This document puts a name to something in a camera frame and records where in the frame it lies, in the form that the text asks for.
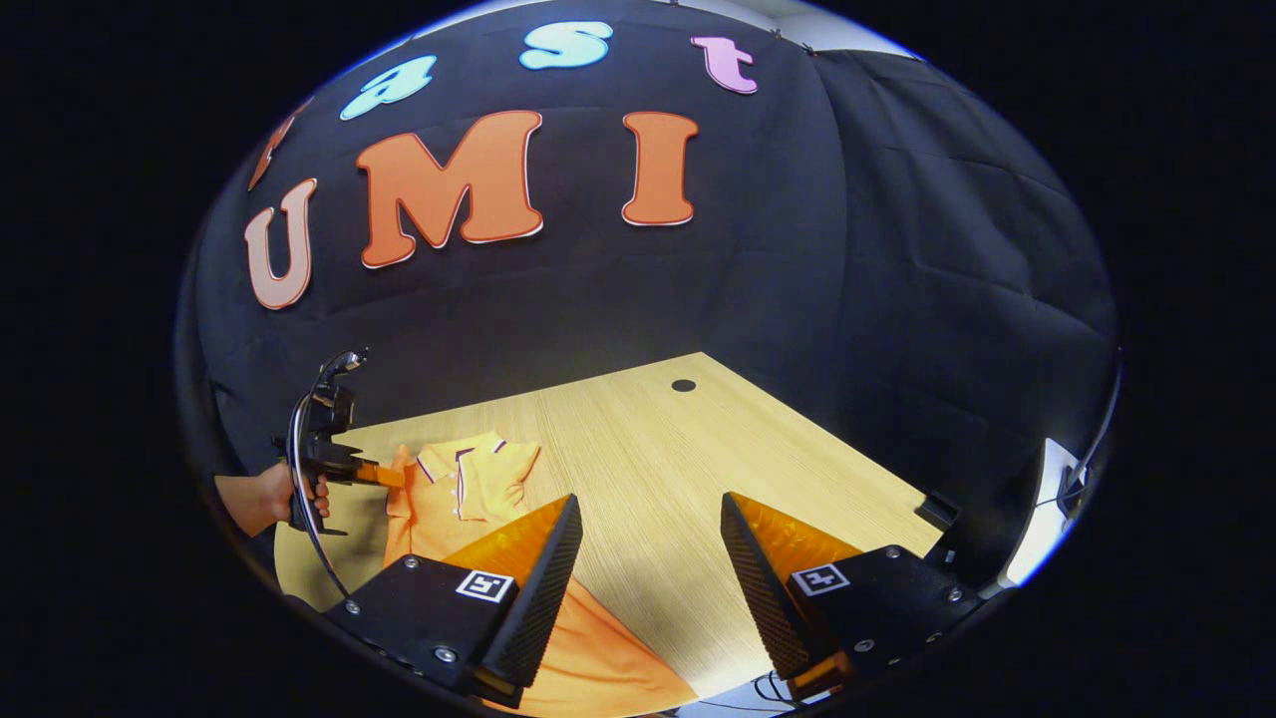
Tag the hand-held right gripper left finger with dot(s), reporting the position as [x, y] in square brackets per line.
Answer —
[543, 598]

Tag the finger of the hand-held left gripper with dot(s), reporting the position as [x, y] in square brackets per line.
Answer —
[384, 476]

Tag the orange T-shirt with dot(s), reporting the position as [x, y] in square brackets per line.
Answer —
[478, 484]

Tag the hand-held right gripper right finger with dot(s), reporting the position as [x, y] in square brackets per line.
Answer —
[763, 598]

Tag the small black block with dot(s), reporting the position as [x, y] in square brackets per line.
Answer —
[937, 512]

